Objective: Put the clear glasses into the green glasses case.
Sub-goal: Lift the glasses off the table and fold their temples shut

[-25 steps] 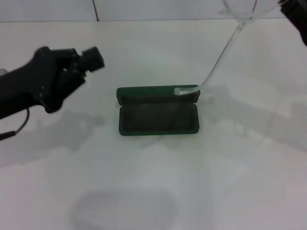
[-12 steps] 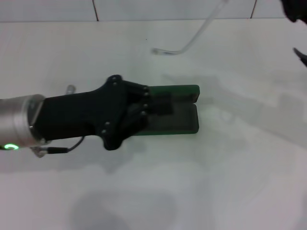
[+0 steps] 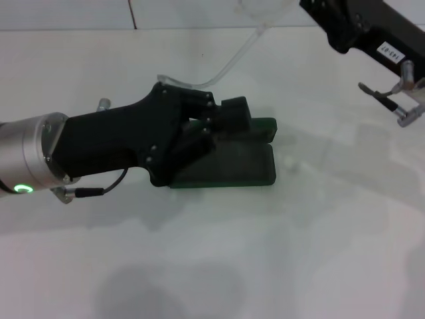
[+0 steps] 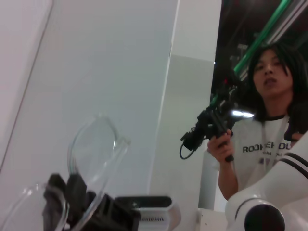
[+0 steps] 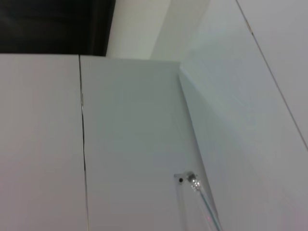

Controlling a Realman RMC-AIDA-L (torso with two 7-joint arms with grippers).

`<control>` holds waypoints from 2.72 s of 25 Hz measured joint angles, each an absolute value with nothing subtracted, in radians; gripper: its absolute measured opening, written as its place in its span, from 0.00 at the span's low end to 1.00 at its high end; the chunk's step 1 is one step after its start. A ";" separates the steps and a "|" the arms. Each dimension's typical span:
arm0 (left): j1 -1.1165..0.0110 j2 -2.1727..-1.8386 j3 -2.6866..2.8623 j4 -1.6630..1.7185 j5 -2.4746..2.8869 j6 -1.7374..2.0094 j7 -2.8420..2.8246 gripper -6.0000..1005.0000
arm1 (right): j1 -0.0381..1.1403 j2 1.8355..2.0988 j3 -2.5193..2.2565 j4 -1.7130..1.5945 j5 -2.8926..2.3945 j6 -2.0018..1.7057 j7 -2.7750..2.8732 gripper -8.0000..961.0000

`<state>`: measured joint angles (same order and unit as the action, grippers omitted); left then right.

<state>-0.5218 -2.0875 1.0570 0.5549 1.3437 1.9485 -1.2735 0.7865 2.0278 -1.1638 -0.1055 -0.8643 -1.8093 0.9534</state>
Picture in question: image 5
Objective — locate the clear plastic glasses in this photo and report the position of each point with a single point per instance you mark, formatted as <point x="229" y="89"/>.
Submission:
<point x="195" y="184"/>

